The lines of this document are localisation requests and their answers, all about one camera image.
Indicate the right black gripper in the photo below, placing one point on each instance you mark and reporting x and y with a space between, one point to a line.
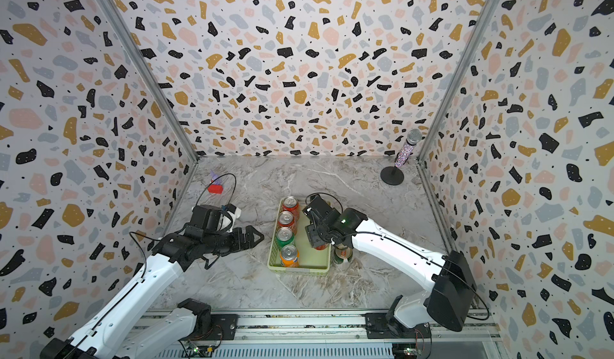
311 232

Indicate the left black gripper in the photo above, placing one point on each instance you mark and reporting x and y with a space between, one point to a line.
246 242

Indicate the green red beer can front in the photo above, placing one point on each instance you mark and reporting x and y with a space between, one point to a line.
342 255

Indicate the orange soda can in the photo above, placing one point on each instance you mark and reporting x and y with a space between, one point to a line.
289 256

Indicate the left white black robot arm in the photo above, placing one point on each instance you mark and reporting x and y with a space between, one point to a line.
107 334

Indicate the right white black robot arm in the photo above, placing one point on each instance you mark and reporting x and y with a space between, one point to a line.
448 285

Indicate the light green perforated basket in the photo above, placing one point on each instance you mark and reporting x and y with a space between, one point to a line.
311 262

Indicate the green soda can left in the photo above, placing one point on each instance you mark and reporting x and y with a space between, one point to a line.
284 237

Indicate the small red purple toy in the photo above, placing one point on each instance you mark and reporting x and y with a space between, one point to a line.
216 184

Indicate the glitter microphone on black stand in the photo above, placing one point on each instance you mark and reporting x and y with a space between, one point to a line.
393 175

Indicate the green circuit board left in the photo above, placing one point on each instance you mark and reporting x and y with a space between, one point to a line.
193 350

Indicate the circuit board right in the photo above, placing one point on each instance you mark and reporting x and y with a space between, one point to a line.
407 351

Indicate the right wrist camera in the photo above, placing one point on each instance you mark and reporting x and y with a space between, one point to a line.
317 208

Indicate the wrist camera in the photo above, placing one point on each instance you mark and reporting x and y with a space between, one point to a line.
215 219
317 208

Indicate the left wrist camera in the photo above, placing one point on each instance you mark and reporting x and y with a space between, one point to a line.
215 219

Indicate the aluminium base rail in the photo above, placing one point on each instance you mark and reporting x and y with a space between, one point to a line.
338 333

